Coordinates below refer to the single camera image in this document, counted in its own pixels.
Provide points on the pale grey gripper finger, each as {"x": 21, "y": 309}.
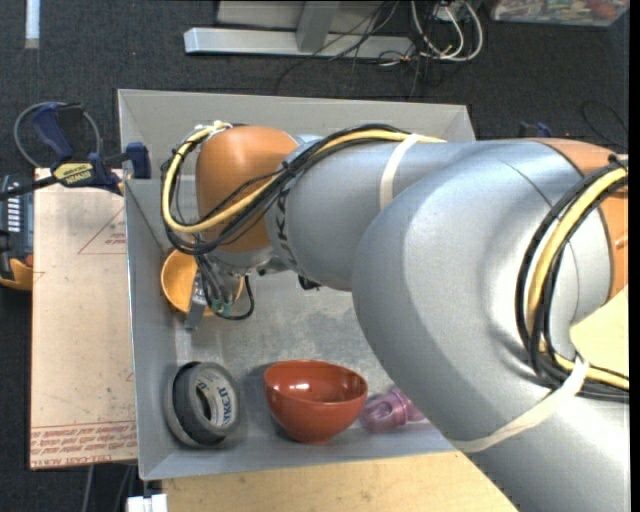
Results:
{"x": 194, "y": 317}

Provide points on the orange bowl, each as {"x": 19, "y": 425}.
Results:
{"x": 177, "y": 280}

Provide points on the grey metal bin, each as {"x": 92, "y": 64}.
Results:
{"x": 300, "y": 325}

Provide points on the grey tape roll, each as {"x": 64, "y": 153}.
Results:
{"x": 205, "y": 405}

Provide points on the brown cardboard board red print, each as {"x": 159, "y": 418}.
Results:
{"x": 80, "y": 320}

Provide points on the red-brown bowl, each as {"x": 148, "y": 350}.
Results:
{"x": 315, "y": 405}

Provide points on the clear pink plastic piece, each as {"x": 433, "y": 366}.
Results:
{"x": 385, "y": 412}

